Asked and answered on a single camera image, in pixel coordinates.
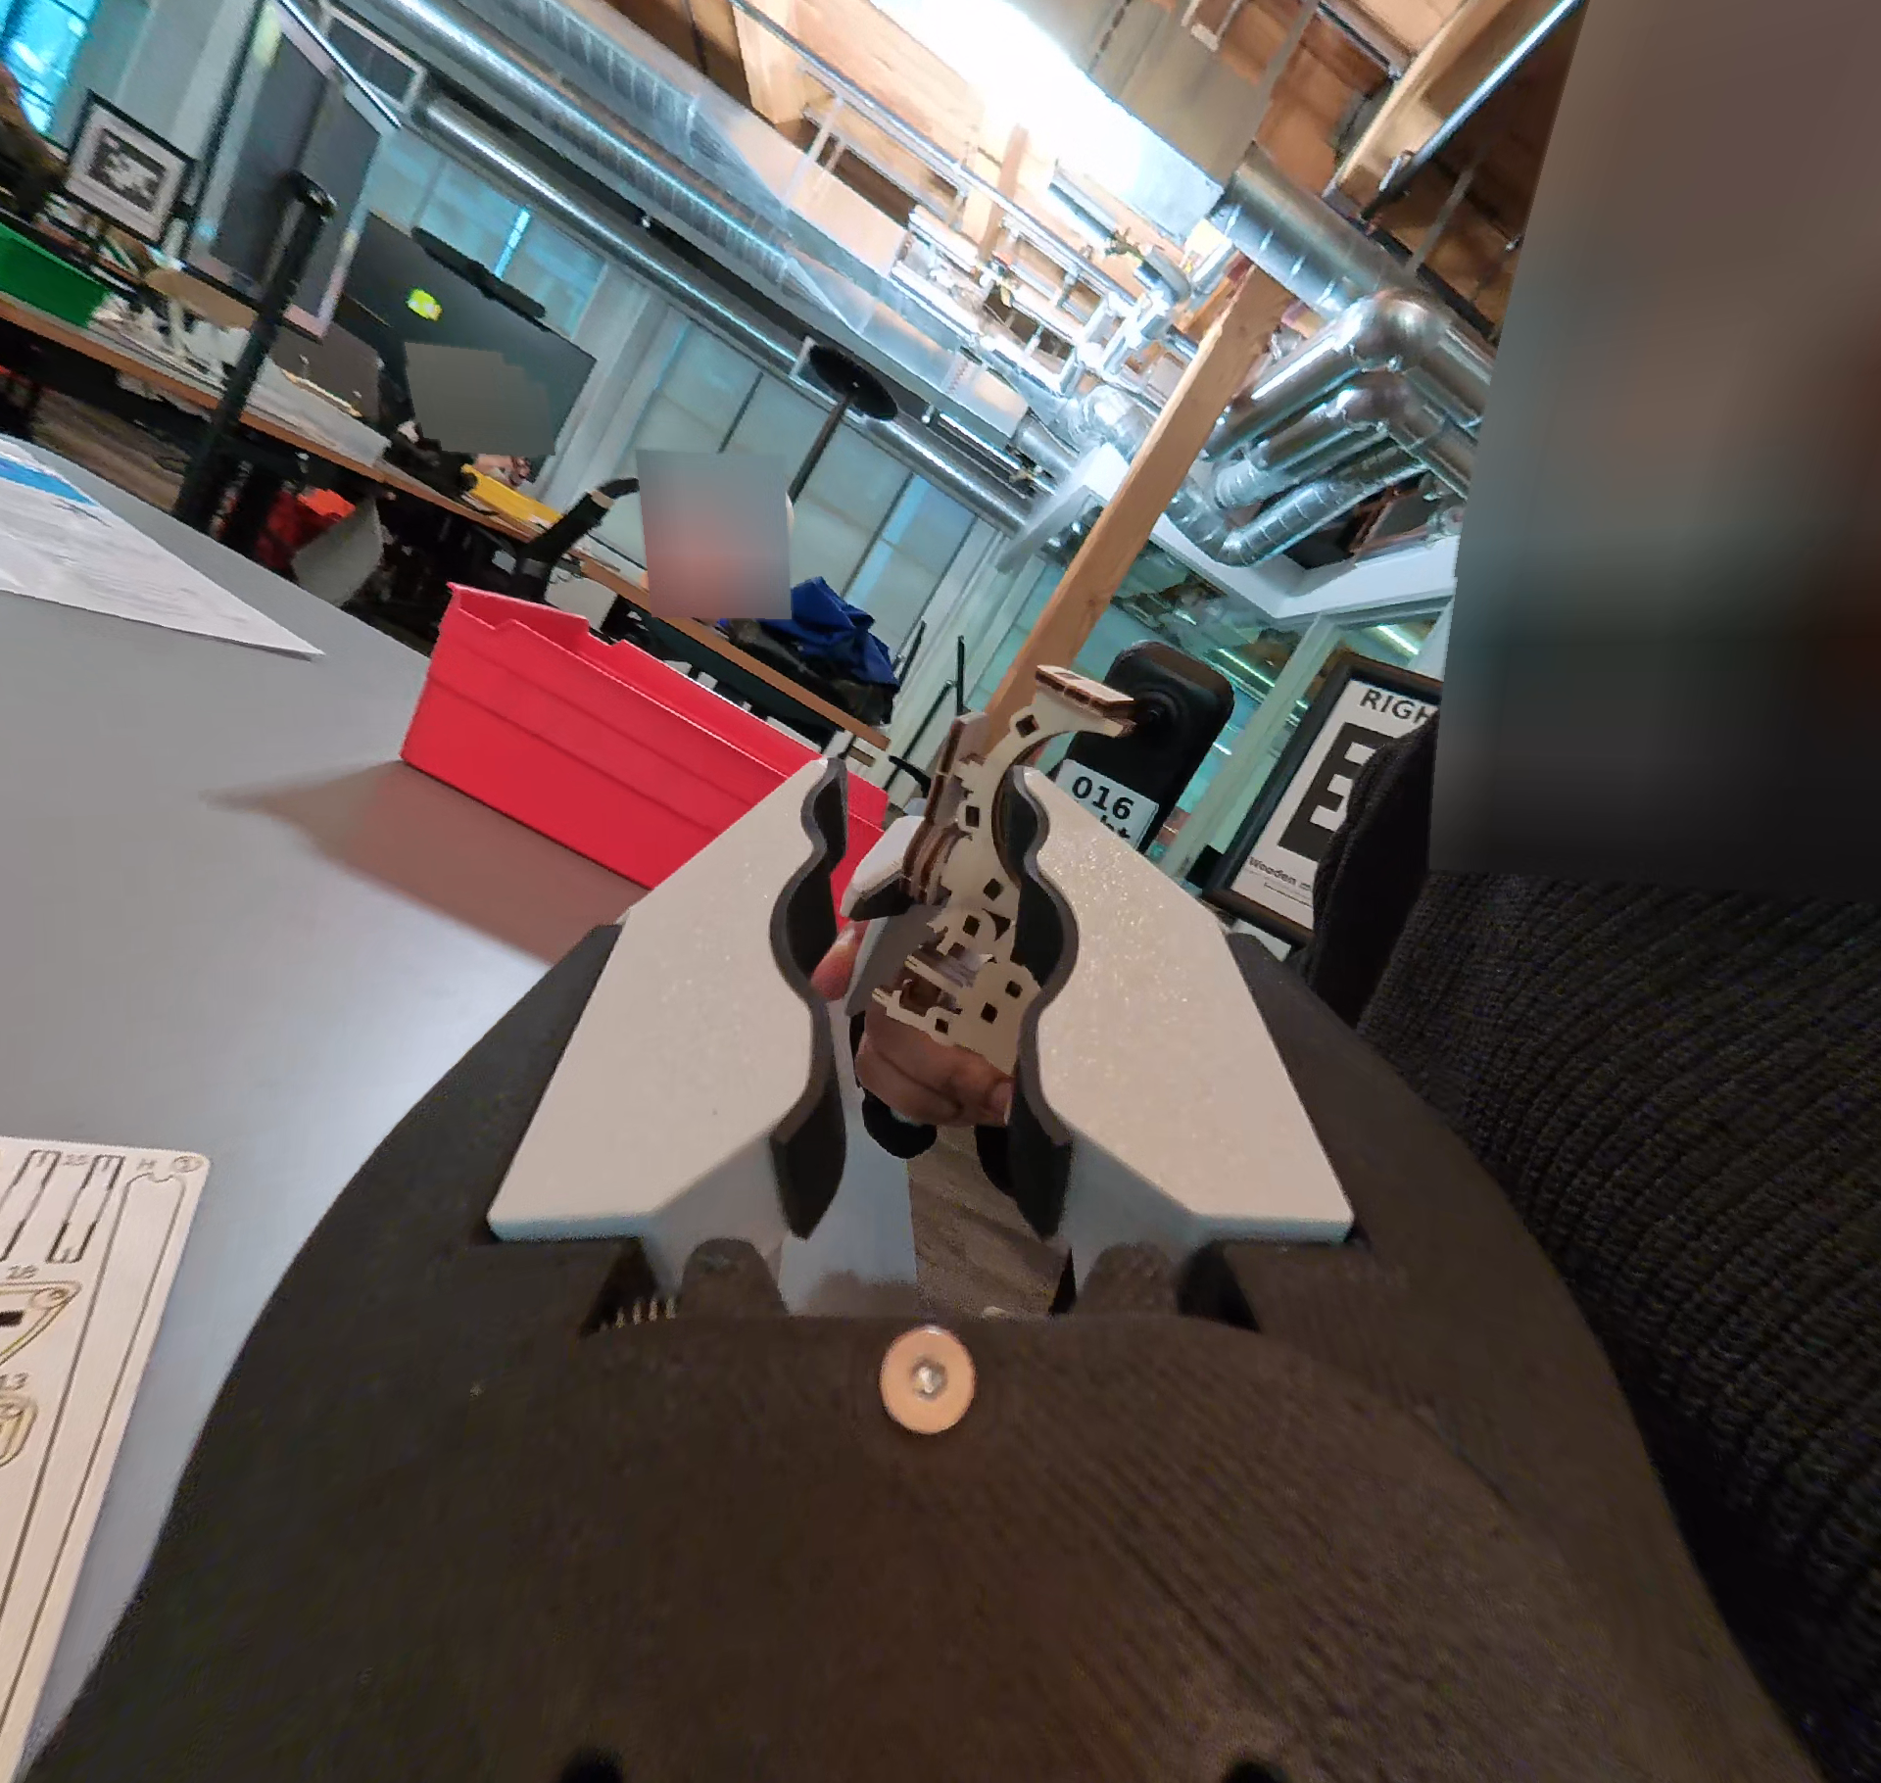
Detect blue jacket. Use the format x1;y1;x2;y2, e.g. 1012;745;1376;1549
720;579;902;728

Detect wooden puzzle model assembly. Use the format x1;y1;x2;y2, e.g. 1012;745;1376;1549
867;667;1149;1069

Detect punched wooden puzzle sheet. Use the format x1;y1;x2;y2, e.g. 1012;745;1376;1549
0;1139;212;1719

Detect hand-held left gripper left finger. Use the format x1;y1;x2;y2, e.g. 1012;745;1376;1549
485;757;859;1290

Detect wooden workbench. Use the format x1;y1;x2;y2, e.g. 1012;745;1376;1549
0;291;885;745

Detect black stand pole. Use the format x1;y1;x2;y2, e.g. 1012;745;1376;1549
173;173;342;530

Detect black round disc on pole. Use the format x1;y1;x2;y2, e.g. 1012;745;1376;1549
794;344;902;508

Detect printed instruction sheet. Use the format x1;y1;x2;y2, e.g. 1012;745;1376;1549
0;438;324;661

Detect black office chair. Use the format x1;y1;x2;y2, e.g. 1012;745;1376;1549
506;475;649;614

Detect black computer monitor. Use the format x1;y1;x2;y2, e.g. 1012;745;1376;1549
316;210;598;455

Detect person's black knit sweater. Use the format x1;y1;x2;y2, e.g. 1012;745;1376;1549
1308;718;1881;1783

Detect large display on stand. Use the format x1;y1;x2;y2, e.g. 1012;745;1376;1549
191;0;403;338

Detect grey desk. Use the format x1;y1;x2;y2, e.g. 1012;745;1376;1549
0;438;914;1743

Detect red plastic bin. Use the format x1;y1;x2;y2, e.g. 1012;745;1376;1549
401;585;892;890

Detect person's right hand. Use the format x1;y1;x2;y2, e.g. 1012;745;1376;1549
812;928;1020;1127

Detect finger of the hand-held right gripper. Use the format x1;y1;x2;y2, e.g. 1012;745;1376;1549
841;826;943;1039

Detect green plastic bin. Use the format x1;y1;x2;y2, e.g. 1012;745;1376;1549
0;226;99;324

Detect wooden pillar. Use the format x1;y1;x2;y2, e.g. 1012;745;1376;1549
977;261;1296;786

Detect black framed marker sign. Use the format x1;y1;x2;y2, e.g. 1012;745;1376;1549
66;93;201;250
1206;651;1443;951

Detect silver ventilation ducts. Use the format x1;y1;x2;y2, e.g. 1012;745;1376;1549
191;0;1494;581

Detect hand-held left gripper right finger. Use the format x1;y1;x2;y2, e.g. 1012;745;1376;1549
1006;769;1359;1290

